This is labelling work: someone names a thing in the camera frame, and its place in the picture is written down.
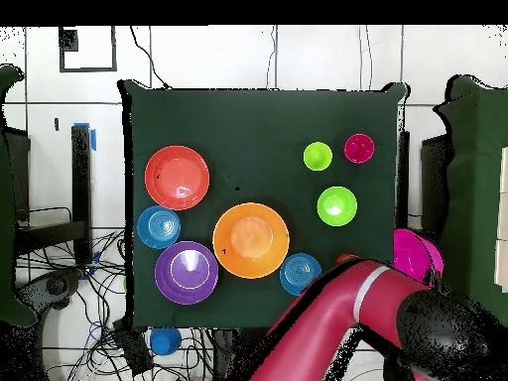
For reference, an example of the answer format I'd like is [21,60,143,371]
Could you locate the magenta pink plastic bowl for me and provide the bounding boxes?
[392,227,445,287]

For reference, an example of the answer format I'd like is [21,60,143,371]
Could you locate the beige boxes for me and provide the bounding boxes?
[493,146,508,294]

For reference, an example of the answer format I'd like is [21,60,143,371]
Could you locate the green cloth side table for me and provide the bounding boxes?
[432,74,508,326]
[0,64,39,328]

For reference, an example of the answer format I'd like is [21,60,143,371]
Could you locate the black furniture panel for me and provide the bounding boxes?
[3,126,32,223]
[420,134,451,231]

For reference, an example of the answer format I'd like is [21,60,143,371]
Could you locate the green plastic bowl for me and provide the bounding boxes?
[316,186,358,227]

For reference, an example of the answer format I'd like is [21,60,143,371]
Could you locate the blue plastic bowl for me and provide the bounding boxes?
[136,204,183,250]
[279,252,323,298]

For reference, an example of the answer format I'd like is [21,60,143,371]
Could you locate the crimson pink plastic cup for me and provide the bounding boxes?
[342,133,376,165]

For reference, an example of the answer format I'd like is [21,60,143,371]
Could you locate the green plastic cup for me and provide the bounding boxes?
[303,141,333,173]

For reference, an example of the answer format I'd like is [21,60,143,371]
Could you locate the orange plastic bowl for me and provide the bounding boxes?
[212,201,291,280]

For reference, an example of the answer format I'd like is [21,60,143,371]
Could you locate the dark green tablecloth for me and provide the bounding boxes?
[117,77,410,332]

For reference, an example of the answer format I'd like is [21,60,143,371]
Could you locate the purple plastic bowl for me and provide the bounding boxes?
[154,240,220,306]

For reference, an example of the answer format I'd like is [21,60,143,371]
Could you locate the blue plastic cup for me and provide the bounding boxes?
[149,327,183,357]

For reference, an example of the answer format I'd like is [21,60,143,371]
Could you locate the red-orange plastic bowl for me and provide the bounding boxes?
[144,145,210,211]

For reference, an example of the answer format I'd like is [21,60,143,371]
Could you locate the black box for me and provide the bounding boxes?
[112,318,155,376]

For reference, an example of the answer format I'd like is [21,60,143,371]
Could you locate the dark grey office chair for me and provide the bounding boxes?
[17,267,84,318]

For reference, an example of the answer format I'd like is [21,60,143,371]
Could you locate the black post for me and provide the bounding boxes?
[397,130,411,223]

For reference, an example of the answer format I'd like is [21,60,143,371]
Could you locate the thin black cable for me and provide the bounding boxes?
[129,25,173,89]
[266,25,278,89]
[358,25,373,90]

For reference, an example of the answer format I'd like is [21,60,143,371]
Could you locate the tangle of cables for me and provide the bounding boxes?
[19,205,223,381]

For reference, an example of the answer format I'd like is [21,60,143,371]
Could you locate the black frame with blue tape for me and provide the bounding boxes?
[17,123,97,266]

